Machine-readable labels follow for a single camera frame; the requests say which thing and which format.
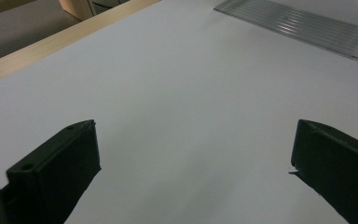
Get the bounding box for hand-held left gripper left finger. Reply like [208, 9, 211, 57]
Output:
[0, 119, 103, 224]

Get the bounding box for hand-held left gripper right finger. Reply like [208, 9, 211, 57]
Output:
[288, 119, 358, 224]

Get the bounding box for clear plastic tray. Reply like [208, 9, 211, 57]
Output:
[213, 0, 358, 61]

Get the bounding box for wooden table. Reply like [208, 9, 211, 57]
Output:
[0, 0, 163, 89]

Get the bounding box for beige wooden shelf unit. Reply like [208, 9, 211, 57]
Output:
[0, 0, 132, 21]

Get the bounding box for white table sheet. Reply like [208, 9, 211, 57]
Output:
[0, 0, 358, 224]

